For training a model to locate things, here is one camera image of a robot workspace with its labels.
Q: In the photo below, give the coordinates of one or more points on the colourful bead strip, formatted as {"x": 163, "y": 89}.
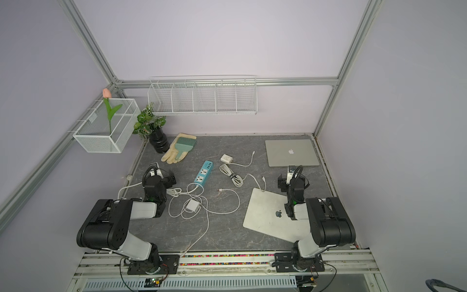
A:
{"x": 227, "y": 259}

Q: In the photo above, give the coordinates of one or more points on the silver laptop at back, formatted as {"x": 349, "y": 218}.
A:
{"x": 283, "y": 153}

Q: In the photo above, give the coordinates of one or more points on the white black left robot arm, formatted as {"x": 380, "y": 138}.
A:
{"x": 107, "y": 225}

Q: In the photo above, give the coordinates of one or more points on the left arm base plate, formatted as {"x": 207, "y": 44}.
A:
{"x": 166, "y": 264}

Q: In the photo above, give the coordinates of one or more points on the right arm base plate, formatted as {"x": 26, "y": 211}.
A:
{"x": 287, "y": 263}

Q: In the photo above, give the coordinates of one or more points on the long white wire shelf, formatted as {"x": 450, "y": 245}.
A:
{"x": 203, "y": 94}

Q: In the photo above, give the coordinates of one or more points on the beige green work glove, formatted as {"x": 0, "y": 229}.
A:
{"x": 179, "y": 148}

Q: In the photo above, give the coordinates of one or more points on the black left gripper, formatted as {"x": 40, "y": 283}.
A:
{"x": 169, "y": 181}

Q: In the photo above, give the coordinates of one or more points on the white power adapter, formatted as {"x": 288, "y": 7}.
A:
{"x": 226, "y": 159}
{"x": 192, "y": 206}

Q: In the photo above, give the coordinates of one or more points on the white wire basket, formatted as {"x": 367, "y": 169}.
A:
{"x": 93, "y": 133}

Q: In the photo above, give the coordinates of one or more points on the white vented cable duct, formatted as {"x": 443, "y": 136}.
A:
{"x": 189, "y": 284}

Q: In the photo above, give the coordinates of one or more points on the silver laptop near front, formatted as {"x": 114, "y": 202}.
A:
{"x": 266, "y": 214}

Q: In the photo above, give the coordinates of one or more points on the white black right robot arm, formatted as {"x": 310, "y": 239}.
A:
{"x": 329, "y": 224}

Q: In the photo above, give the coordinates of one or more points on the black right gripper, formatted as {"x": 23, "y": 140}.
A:
{"x": 282, "y": 184}

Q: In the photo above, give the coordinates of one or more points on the teal white power strip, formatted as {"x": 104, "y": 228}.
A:
{"x": 204, "y": 173}

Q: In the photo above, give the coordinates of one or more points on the pink artificial tulip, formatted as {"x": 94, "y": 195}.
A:
{"x": 111, "y": 111}

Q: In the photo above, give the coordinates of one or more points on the silver laptop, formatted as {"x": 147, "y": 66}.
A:
{"x": 283, "y": 153}
{"x": 266, "y": 214}

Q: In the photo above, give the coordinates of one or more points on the green plant in black pot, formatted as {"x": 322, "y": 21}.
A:
{"x": 149, "y": 128}

